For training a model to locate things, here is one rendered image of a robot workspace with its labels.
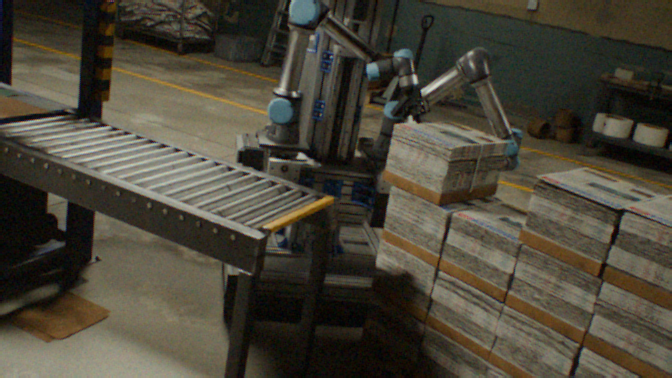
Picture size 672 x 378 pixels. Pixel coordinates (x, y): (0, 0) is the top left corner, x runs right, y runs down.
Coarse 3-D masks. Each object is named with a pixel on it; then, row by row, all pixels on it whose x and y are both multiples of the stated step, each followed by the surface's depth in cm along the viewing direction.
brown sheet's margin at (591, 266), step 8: (520, 232) 231; (528, 232) 229; (520, 240) 231; (528, 240) 229; (536, 240) 227; (544, 240) 225; (536, 248) 227; (544, 248) 225; (552, 248) 223; (560, 248) 221; (560, 256) 221; (568, 256) 219; (576, 256) 217; (584, 256) 216; (576, 264) 218; (584, 264) 216; (592, 264) 214; (600, 264) 212; (592, 272) 214; (600, 272) 214
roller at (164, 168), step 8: (184, 160) 264; (192, 160) 267; (200, 160) 270; (152, 168) 248; (160, 168) 251; (168, 168) 254; (176, 168) 258; (120, 176) 235; (128, 176) 237; (136, 176) 240; (144, 176) 243
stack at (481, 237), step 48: (384, 240) 277; (432, 240) 258; (480, 240) 243; (432, 288) 261; (528, 288) 231; (576, 288) 219; (384, 336) 280; (432, 336) 262; (480, 336) 247; (528, 336) 232; (624, 336) 209
